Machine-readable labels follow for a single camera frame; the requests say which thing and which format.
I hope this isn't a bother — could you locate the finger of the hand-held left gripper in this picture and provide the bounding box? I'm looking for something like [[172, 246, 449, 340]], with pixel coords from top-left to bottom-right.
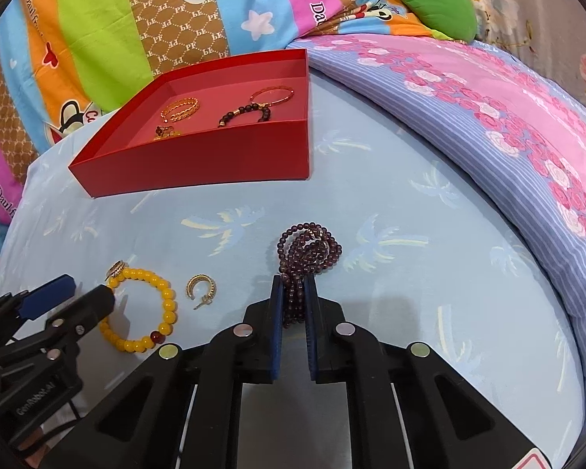
[[0, 284, 115, 368], [0, 275, 76, 347]]

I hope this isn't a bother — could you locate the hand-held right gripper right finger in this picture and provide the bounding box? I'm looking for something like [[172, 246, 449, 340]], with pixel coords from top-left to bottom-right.
[[305, 274, 541, 469]]

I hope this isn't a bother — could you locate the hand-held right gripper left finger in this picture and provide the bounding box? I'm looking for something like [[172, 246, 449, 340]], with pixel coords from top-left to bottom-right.
[[54, 276, 285, 469]]

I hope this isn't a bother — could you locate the orange-yellow bead bracelet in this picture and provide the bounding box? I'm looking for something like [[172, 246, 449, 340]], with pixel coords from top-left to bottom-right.
[[99, 268, 179, 355]]

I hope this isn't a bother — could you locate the purple small-bead strand bracelet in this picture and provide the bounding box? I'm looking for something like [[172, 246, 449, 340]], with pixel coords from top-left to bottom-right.
[[277, 223, 343, 329]]

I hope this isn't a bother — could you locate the red cardboard box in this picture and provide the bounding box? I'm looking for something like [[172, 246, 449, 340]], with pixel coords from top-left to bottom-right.
[[68, 48, 313, 199]]

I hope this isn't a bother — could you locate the dark brown bead bracelet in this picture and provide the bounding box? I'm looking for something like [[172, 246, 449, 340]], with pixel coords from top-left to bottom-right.
[[218, 102, 273, 129]]

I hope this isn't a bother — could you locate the gold cuff bracelet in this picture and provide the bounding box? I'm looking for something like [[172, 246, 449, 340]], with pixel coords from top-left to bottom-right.
[[159, 98, 199, 124]]

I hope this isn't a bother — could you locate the rose gold bangle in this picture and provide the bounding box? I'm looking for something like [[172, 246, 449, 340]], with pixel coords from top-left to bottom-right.
[[249, 86, 295, 107]]

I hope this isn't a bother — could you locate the person's left hand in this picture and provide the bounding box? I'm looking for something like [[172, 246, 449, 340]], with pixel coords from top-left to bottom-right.
[[24, 437, 50, 469]]

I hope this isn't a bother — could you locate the gold hoop earring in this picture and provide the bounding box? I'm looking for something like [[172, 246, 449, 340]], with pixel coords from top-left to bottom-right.
[[186, 274, 218, 310]]

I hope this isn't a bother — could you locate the light blue palm-print cloth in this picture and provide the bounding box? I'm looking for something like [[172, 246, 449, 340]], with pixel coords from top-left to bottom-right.
[[0, 75, 586, 469]]

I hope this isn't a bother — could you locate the colourful monkey-print blanket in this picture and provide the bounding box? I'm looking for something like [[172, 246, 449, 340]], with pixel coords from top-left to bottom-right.
[[0, 0, 421, 250]]

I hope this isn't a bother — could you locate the pink floral quilt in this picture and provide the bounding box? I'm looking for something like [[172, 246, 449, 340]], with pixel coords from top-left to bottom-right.
[[293, 34, 586, 382]]

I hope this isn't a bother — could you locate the beige floral cloth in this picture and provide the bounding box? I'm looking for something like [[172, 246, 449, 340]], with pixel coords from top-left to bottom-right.
[[444, 0, 586, 103]]

